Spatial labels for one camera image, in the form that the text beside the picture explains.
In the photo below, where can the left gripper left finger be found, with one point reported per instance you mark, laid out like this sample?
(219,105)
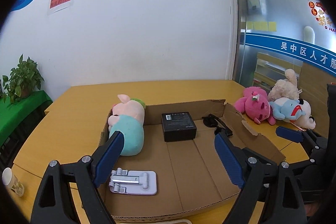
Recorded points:
(54,202)

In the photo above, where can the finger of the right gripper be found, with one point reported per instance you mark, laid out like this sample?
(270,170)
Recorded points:
(289,134)

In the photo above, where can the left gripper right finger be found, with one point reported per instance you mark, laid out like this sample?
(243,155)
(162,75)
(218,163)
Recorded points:
(260,179)

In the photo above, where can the white folding phone stand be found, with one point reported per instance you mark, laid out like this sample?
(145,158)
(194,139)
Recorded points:
(133,182)

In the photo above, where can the pink pig plush teal shirt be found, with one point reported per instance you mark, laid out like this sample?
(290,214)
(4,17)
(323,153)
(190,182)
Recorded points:
(128,118)

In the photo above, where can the black sunglasses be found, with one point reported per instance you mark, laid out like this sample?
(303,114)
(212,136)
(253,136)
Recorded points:
(217,124)

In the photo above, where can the black product box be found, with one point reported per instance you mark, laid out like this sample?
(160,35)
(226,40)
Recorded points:
(178,127)

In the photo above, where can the white dog plush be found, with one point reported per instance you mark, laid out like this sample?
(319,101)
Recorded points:
(306,121)

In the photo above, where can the light blue elephant plush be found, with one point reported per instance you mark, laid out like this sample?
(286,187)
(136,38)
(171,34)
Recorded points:
(288,110)

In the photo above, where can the cream bunny plush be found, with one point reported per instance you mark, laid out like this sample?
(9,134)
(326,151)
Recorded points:
(287,88)

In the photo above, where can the magenta bear plush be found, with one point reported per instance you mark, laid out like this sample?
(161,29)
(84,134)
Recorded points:
(255,105)

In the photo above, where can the brown cardboard box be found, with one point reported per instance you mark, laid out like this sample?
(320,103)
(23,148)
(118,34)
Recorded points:
(190,175)

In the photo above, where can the paper cup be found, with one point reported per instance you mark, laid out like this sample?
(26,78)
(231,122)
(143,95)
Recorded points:
(12,183)

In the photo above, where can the green covered side table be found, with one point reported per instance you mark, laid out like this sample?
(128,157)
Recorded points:
(18,121)

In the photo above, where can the potted green plant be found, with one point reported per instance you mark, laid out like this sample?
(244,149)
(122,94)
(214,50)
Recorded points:
(23,79)

